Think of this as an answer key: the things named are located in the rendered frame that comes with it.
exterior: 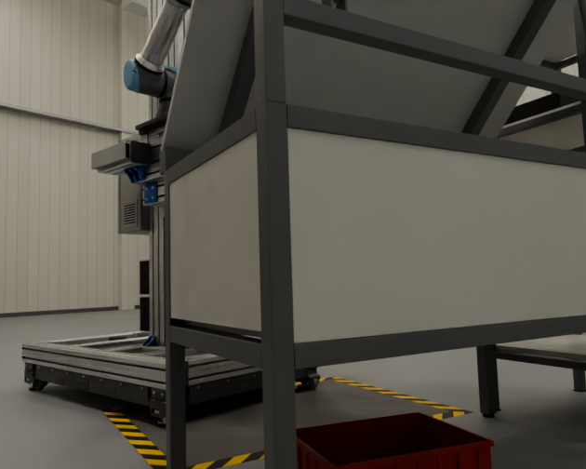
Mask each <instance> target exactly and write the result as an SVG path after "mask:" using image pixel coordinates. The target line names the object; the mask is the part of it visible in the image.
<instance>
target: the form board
mask: <svg viewBox="0 0 586 469"><path fill-rule="evenodd" d="M534 1H535V0H347V4H348V12H352V13H354V14H358V15H361V16H365V17H368V18H371V19H375V20H381V21H384V22H388V23H390V24H394V25H397V26H401V27H404V28H407V29H410V30H414V31H417V32H421V33H425V34H430V35H433V36H437V37H440V38H444V39H446V40H450V41H453V42H457V43H460V44H463V45H466V46H470V47H476V48H480V49H483V50H486V51H489V52H493V53H496V54H500V55H502V56H504V55H505V53H506V51H507V49H508V47H509V46H510V44H511V42H512V40H513V39H514V37H515V35H516V33H517V31H518V30H519V28H520V26H521V24H522V22H523V21H524V19H525V17H526V14H527V13H528V11H529V9H530V8H531V6H532V5H533V3H534ZM577 2H578V0H556V1H555V3H554V5H553V7H552V9H551V11H550V13H549V14H548V16H547V18H546V19H545V21H544V22H543V24H542V25H541V27H540V29H539V31H538V33H537V35H536V37H535V38H534V40H533V42H532V43H531V45H530V47H529V49H528V50H527V52H526V54H525V56H524V57H523V59H522V61H525V62H528V63H532V64H536V65H538V66H540V64H541V63H542V61H543V59H544V58H545V56H546V54H547V53H548V51H549V49H550V48H551V46H552V44H553V42H554V40H555V39H556V37H557V35H558V34H559V33H560V31H561V30H562V28H563V26H564V25H565V23H566V21H567V19H568V17H569V16H570V14H571V12H572V11H573V9H574V7H575V6H576V4H577ZM253 5H254V0H193V1H192V5H191V9H190V14H189V19H188V22H187V27H186V32H185V36H184V40H183V45H182V50H181V53H180V62H179V67H178V70H177V75H176V80H175V84H174V88H173V93H172V98H171V102H170V106H169V111H168V115H167V120H166V128H165V132H164V137H163V141H162V145H161V151H162V150H163V149H164V148H165V147H171V148H181V149H189V150H197V149H198V148H199V147H201V146H202V145H204V144H205V143H207V142H208V141H210V140H211V139H213V138H214V137H216V136H217V135H218V133H219V130H220V124H221V120H222V117H223V114H224V110H225V106H226V103H227V100H228V96H229V93H230V89H231V85H232V82H233V77H234V73H235V69H236V66H237V62H238V59H239V56H240V52H241V48H242V45H243V42H244V39H245V35H246V29H247V25H248V22H249V19H250V15H251V11H252V8H253ZM284 42H285V74H286V104H290V105H296V106H301V107H307V108H313V109H318V110H324V111H330V112H336V113H342V114H352V115H358V116H363V117H369V118H376V119H381V120H387V121H393V122H398V123H404V124H409V125H415V126H421V127H432V128H438V129H443V130H449V131H455V132H460V133H461V131H462V130H463V129H464V127H465V125H466V123H467V121H468V120H469V118H470V116H471V114H472V113H473V110H474V108H475V106H476V105H477V103H478V101H479V100H480V98H481V97H482V95H483V93H484V91H485V89H486V87H487V85H488V83H489V81H490V80H491V78H492V77H490V76H486V75H482V74H476V73H472V72H468V71H464V70H461V69H457V68H453V67H449V66H445V65H442V64H438V63H434V62H430V61H426V60H419V59H415V58H411V57H408V56H404V55H400V54H396V53H392V52H389V51H385V50H381V49H377V48H374V47H367V46H363V45H359V44H355V43H352V42H348V41H344V40H340V39H337V38H333V37H329V36H325V35H321V34H318V33H311V32H307V31H303V30H300V29H296V28H292V27H288V26H285V25H284ZM526 87H527V86H524V85H520V84H516V83H513V82H509V84H508V85H507V87H506V88H505V90H504V91H503V93H502V95H501V97H500V98H499V101H498V102H497V104H496V106H495V108H494V109H493V111H492V113H491V115H490V116H489V117H488V119H487V121H486V123H485V125H484V126H483V128H482V130H481V132H480V133H479V135H478V136H484V137H489V138H495V139H496V138H497V137H498V135H499V133H500V131H501V129H502V128H503V126H504V124H505V123H506V121H507V119H508V118H509V116H510V114H511V113H512V111H513V109H514V107H515V105H516V104H517V102H518V101H519V100H520V98H521V96H522V95H523V93H524V91H525V90H526Z"/></svg>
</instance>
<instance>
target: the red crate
mask: <svg viewBox="0 0 586 469"><path fill-rule="evenodd" d="M296 435H297V466H298V469H492V461H491V447H494V441H493V440H491V439H488V438H486V437H483V436H481V435H477V434H475V433H472V432H470V431H467V430H465V429H462V428H459V427H458V426H455V425H453V424H450V423H448V422H444V421H441V420H438V419H436V418H434V417H432V416H429V415H427V414H424V413H421V412H419V411H418V412H410V413H404V414H396V415H390V416H383V417H376V418H369V419H362V420H355V421H348V422H335V423H328V424H321V425H315V426H307V427H301V428H296Z"/></svg>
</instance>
